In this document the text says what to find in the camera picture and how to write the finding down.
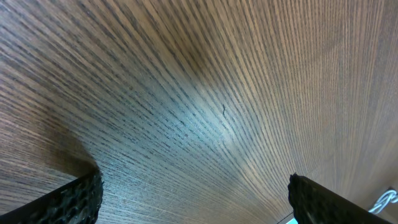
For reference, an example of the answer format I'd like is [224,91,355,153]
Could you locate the white power strip cord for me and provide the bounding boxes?
[368,189,398,215]

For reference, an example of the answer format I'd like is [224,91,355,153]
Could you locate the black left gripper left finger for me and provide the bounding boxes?
[1,169,103,224]

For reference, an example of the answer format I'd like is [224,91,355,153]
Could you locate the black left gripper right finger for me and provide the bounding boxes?
[288,174,391,224]

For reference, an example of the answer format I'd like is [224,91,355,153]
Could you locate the blue smartphone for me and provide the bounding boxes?
[286,218,298,224]

